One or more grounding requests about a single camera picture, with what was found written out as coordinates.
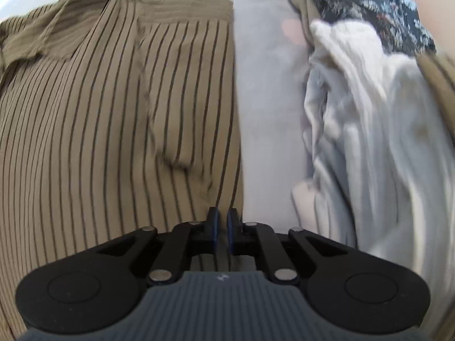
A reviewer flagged light grey garment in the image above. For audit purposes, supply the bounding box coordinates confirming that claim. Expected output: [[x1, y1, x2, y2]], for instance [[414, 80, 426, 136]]
[[291, 53, 455, 281]]

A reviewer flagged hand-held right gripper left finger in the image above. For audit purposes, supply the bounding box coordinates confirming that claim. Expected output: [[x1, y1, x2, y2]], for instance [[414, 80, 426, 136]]
[[98, 208, 218, 285]]

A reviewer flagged tan striped shirt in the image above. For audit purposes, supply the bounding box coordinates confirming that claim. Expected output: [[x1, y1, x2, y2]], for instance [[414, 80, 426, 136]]
[[0, 0, 246, 341]]

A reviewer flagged bed with pink dotted sheet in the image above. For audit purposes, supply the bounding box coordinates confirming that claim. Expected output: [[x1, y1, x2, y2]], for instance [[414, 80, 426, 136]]
[[0, 0, 317, 242]]

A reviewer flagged brown striped cloth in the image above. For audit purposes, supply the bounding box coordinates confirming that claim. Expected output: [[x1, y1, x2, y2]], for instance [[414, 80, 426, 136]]
[[416, 53, 455, 121]]

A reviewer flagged dark floral garment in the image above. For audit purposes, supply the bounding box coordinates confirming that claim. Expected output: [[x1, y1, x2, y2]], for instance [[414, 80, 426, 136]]
[[304, 0, 437, 57]]

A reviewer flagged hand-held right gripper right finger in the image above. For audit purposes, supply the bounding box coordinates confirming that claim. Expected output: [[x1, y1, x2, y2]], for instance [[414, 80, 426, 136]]
[[227, 208, 347, 285]]

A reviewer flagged cream knit garment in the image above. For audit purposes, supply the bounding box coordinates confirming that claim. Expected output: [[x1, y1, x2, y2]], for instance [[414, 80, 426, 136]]
[[309, 19, 402, 121]]

